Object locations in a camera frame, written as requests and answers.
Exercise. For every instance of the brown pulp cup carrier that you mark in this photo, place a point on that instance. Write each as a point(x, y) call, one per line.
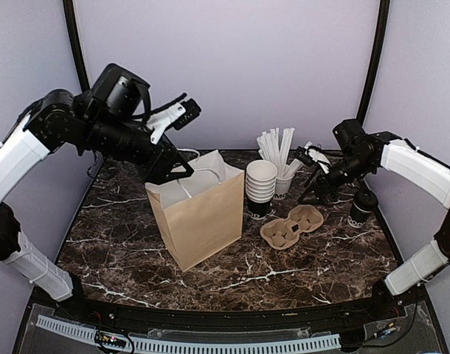
point(283, 233)

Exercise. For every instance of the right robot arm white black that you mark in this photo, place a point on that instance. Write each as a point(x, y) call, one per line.
point(410, 213)

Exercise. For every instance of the bundle of white wrapped straws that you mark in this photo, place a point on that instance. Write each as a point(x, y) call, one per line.
point(275, 146)

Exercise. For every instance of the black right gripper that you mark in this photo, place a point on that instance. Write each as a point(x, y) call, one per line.
point(316, 185)

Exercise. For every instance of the grey cable duct rail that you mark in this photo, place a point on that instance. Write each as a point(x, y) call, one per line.
point(180, 341)

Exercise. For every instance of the black enclosure frame post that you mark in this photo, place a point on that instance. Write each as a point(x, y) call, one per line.
point(372, 70)

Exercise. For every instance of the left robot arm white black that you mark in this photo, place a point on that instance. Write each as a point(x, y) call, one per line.
point(113, 118)

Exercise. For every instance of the stack of black paper cups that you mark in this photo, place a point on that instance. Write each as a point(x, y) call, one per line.
point(261, 177)

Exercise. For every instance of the black plastic cup lid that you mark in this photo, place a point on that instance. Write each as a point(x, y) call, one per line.
point(365, 201)

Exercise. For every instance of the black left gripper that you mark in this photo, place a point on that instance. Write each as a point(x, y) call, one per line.
point(159, 163)

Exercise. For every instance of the brown paper bag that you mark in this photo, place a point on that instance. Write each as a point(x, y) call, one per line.
point(200, 215)

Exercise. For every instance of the black left frame post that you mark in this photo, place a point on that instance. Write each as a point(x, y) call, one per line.
point(75, 44)

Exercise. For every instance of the black paper coffee cup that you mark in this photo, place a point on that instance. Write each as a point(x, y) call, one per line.
point(358, 217)

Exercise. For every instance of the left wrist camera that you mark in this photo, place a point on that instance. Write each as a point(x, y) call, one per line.
point(176, 116)

